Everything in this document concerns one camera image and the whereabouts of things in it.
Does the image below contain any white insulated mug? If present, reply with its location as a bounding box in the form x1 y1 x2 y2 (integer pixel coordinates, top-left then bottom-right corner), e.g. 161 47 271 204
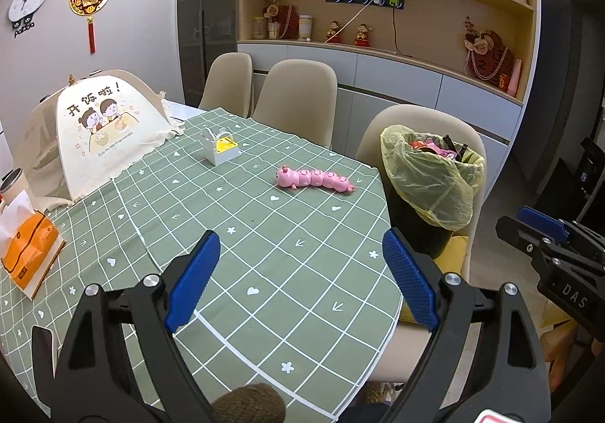
0 169 24 207

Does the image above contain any dark glass cabinet door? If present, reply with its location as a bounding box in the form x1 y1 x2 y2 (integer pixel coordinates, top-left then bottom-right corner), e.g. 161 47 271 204
178 0 239 107

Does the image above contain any brown fuzzy object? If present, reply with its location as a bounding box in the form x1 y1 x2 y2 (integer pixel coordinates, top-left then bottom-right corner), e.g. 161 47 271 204
210 383 287 423

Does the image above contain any yellow seat cushion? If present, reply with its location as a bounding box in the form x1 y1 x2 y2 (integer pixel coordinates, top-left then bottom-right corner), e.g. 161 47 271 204
398 234 470 324

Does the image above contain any orange tissue pack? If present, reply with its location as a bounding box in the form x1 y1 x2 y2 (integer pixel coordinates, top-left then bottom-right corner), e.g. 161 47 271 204
0 194 67 301

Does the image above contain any large brown bag ornament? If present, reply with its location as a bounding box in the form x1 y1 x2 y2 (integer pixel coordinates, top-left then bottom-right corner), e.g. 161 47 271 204
463 17 514 88

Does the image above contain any black power cable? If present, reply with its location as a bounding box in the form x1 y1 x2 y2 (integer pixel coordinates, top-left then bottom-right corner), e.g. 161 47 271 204
392 7 411 56

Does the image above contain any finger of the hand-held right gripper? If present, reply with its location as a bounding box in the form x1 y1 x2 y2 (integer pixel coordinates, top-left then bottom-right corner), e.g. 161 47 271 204
517 207 575 245
495 215 545 264

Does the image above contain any white charging cable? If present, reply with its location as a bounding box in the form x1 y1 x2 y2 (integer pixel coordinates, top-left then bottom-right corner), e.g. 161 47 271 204
325 5 380 44

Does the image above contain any black bin with yellow liner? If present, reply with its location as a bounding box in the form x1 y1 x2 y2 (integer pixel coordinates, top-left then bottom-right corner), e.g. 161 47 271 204
380 124 487 258

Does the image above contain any beige dining chair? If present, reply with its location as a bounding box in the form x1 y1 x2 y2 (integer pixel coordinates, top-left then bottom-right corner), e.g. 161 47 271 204
199 53 254 118
252 59 338 152
354 104 487 325

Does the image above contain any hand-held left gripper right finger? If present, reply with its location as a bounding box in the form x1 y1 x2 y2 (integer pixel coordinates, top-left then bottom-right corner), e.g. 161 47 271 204
378 228 554 423

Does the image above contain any small brown bag ornament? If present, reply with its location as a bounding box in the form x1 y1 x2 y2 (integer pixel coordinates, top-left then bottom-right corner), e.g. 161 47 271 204
262 0 300 40

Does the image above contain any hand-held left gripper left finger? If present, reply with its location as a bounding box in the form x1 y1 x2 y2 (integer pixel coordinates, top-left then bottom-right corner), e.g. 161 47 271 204
57 229 222 423

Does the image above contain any cream cartoon food cover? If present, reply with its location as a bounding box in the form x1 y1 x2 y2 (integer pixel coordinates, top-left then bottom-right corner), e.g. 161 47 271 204
21 68 187 211

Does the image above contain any pink caterpillar toy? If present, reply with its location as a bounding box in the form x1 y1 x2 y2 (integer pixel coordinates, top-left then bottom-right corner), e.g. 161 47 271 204
275 164 356 194

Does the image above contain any green checked tablecloth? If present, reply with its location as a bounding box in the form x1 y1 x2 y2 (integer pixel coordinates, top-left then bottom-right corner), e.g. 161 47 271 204
0 107 405 423

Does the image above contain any wooden wall shelf cabinet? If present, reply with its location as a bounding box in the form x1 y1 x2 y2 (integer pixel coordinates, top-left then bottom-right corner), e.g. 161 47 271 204
236 0 542 154

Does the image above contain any pink red gift box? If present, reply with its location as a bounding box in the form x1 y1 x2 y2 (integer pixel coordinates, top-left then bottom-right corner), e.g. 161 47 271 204
496 58 523 97

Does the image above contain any person's right hand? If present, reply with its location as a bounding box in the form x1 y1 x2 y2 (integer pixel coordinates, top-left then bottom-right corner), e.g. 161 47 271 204
539 297 587 362

